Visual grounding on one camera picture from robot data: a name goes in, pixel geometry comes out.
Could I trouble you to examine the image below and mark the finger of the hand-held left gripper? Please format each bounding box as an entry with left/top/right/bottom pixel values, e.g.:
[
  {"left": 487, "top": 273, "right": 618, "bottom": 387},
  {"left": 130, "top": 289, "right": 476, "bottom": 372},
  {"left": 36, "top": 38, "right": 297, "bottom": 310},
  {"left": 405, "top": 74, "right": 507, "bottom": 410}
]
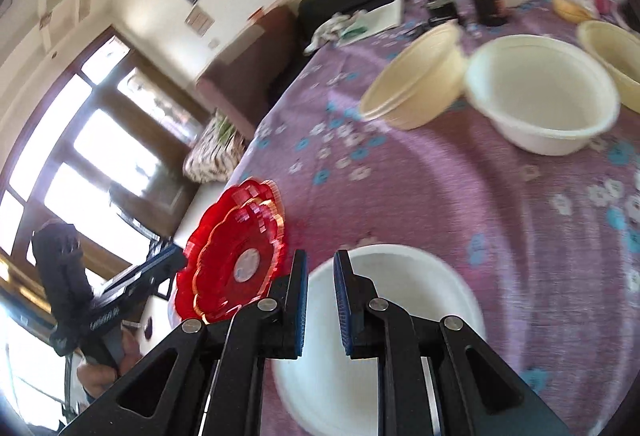
[{"left": 95, "top": 243, "right": 188, "bottom": 302}]

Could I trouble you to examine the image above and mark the brown armchair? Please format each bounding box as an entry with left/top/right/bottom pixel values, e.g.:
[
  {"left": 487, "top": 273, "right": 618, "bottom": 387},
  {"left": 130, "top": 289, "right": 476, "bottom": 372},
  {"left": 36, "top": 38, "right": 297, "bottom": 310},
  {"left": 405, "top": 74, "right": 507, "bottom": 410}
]
[{"left": 195, "top": 5, "right": 301, "bottom": 139}]

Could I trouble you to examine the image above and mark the bag of yellow flatbread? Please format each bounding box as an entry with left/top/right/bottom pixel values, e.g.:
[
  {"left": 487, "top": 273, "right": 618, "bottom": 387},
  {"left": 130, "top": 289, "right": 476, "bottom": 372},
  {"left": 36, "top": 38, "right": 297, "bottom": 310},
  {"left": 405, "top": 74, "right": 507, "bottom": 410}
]
[{"left": 551, "top": 0, "right": 596, "bottom": 23}]

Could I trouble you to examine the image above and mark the large red scalloped plate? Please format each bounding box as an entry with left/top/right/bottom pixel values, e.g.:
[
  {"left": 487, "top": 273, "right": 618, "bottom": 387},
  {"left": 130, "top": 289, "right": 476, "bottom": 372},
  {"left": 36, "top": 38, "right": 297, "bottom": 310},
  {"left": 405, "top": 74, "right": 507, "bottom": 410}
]
[{"left": 175, "top": 177, "right": 288, "bottom": 323}]

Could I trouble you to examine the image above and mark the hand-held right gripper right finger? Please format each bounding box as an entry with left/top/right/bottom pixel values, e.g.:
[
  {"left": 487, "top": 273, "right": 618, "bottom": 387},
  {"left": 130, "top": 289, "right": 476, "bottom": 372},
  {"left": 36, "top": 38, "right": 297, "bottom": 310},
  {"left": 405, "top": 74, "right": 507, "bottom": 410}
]
[{"left": 333, "top": 249, "right": 571, "bottom": 436}]

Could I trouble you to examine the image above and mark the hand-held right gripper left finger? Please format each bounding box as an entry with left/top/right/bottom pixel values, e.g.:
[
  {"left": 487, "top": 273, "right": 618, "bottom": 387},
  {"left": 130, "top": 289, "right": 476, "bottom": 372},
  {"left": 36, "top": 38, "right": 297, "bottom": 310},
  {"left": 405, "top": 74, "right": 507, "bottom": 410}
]
[{"left": 60, "top": 249, "right": 308, "bottom": 436}]

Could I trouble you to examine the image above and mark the dark jar with black label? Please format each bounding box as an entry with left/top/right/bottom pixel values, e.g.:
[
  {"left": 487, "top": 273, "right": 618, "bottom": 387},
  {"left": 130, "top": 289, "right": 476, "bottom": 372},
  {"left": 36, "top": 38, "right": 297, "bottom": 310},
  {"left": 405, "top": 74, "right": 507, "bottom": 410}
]
[{"left": 427, "top": 0, "right": 458, "bottom": 27}]

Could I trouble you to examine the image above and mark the person's left hand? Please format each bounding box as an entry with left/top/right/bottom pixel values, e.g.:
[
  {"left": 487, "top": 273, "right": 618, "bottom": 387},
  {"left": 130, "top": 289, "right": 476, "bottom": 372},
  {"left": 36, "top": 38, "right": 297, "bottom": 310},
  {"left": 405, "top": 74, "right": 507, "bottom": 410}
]
[{"left": 75, "top": 328, "right": 148, "bottom": 404}]

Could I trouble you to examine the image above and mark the wooden glazed door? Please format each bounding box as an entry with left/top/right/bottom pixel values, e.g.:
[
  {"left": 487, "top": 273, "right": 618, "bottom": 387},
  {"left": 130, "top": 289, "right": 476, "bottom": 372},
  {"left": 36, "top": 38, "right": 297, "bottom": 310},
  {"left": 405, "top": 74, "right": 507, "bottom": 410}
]
[{"left": 0, "top": 24, "right": 216, "bottom": 367}]

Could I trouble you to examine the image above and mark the cream plastic bowl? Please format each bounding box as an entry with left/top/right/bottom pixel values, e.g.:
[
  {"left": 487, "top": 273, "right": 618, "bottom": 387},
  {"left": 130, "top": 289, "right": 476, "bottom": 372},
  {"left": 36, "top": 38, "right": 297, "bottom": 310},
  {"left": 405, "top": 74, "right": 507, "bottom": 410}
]
[
  {"left": 359, "top": 22, "right": 470, "bottom": 131},
  {"left": 576, "top": 20, "right": 640, "bottom": 114}
]

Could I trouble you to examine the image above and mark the patterned cushion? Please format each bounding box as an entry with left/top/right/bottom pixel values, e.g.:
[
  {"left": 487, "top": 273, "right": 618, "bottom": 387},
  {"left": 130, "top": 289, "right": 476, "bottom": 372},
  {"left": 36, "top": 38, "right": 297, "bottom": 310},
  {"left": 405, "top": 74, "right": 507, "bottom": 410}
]
[{"left": 182, "top": 113, "right": 246, "bottom": 184}]

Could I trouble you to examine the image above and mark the white bowl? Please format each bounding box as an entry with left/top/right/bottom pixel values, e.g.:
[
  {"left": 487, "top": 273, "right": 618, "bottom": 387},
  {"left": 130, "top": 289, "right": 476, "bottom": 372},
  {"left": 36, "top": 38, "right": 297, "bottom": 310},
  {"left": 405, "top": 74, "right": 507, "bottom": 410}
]
[
  {"left": 464, "top": 34, "right": 622, "bottom": 156},
  {"left": 270, "top": 243, "right": 487, "bottom": 436}
]

